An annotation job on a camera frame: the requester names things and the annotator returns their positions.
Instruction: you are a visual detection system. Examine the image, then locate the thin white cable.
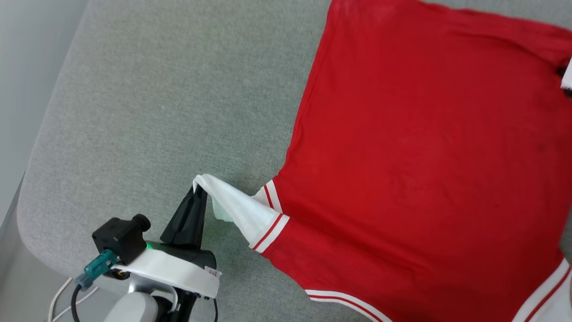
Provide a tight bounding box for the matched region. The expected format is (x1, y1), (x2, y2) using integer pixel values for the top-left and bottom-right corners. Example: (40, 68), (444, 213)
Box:
(48, 277), (99, 322)

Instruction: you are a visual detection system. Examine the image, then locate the teal cable connector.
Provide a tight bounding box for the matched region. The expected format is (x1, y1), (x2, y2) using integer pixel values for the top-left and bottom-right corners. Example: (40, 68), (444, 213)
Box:
(75, 250), (118, 289)

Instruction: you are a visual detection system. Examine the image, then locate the left gripper with white band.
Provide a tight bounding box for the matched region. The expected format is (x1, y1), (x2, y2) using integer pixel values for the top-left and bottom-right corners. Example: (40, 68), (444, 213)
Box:
(112, 186), (222, 299)

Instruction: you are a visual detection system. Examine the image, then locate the red garment with white trim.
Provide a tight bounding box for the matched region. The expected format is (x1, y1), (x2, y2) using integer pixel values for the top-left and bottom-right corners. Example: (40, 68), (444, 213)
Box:
(193, 0), (572, 322)

